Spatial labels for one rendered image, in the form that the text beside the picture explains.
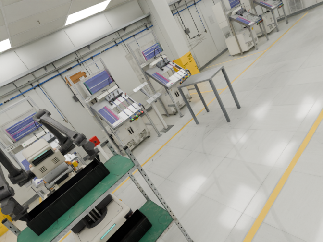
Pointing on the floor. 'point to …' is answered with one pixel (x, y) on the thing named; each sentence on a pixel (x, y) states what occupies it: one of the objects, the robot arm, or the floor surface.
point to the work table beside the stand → (204, 76)
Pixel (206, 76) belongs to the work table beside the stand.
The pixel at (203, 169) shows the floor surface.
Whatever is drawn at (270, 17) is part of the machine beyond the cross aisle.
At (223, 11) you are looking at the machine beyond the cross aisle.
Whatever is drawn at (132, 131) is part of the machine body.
